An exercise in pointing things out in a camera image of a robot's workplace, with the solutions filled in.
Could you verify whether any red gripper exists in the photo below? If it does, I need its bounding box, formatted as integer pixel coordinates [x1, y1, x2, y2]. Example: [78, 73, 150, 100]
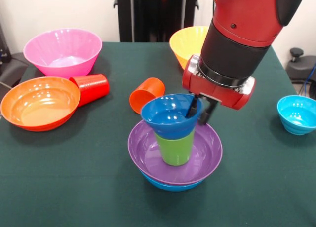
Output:
[182, 54, 256, 126]

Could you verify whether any small dark blue bowl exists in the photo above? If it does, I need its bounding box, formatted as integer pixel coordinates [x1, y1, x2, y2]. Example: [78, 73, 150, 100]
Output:
[141, 93, 204, 140]

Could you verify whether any purple bowl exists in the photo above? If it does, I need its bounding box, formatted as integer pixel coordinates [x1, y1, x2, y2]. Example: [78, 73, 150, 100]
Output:
[127, 119, 223, 186]

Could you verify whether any green cup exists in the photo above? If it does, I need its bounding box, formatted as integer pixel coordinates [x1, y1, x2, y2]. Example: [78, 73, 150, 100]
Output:
[154, 132, 196, 167]

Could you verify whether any orange cup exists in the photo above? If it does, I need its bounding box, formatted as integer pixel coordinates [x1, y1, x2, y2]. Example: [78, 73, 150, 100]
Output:
[129, 77, 165, 114]

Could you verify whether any large yellow bowl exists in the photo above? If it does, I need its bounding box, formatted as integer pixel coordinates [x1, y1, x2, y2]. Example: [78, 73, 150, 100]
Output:
[169, 26, 210, 71]

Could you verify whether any sky blue bowl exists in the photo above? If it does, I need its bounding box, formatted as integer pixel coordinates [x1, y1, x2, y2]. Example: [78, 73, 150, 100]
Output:
[139, 170, 205, 192]

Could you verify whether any red cup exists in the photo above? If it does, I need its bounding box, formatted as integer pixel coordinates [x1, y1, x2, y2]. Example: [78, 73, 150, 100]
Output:
[69, 74, 110, 107]

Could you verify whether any large pink bowl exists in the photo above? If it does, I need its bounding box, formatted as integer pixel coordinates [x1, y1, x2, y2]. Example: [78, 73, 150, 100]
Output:
[23, 28, 103, 79]

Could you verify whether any orange bowl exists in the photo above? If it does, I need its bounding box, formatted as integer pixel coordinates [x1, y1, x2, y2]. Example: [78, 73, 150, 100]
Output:
[0, 76, 81, 132]

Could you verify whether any small cyan ribbed bowl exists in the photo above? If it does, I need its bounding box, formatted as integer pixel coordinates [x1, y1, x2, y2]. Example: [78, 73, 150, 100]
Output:
[276, 95, 316, 136]

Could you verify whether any black stand base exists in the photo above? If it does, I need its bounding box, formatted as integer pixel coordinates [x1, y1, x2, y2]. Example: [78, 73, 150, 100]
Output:
[285, 47, 316, 84]
[0, 51, 29, 89]

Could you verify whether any dark green tablecloth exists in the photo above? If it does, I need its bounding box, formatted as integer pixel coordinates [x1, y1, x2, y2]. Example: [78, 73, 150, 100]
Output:
[0, 42, 316, 227]

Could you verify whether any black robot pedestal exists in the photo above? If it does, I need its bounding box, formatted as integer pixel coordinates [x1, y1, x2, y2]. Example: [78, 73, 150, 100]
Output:
[113, 0, 199, 43]

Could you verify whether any blue cable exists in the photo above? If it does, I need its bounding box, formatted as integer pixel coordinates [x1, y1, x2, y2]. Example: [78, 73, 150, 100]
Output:
[297, 64, 316, 99]

